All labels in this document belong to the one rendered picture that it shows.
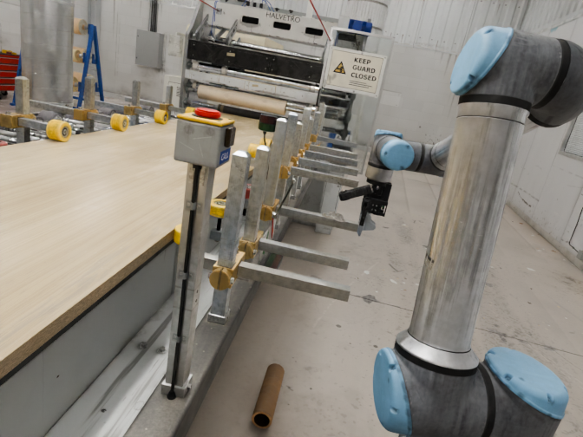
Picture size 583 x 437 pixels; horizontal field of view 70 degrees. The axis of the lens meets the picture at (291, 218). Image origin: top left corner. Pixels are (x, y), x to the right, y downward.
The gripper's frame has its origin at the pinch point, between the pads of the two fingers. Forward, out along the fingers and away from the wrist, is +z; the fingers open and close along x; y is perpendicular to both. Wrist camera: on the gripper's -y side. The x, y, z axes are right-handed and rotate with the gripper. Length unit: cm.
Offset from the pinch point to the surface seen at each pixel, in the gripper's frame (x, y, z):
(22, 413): -95, -53, 11
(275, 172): -5.7, -32.3, -16.5
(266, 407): -12, -19, 75
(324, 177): 23.5, -16.7, -12.0
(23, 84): 13, -140, -26
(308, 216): -1.5, -18.5, -2.3
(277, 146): -5.7, -33.2, -25.3
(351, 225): -1.5, -2.8, -2.6
